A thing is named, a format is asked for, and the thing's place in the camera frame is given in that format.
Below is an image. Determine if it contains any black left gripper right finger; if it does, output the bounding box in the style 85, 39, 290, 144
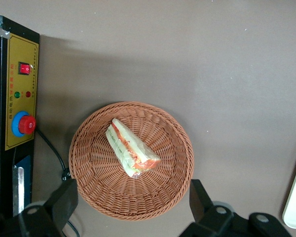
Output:
189, 179, 215, 223

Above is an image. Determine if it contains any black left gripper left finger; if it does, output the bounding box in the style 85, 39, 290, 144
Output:
43, 179, 79, 233

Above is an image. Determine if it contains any plastic-wrapped triangle sandwich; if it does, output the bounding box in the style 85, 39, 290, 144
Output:
105, 118, 161, 180

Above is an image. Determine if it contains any round brown wicker basket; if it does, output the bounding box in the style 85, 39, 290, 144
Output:
68, 101, 195, 221

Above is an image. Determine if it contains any black food warmer yellow panel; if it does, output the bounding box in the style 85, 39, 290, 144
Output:
0, 13, 40, 218

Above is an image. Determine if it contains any black power cable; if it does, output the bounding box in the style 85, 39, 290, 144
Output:
36, 128, 81, 237

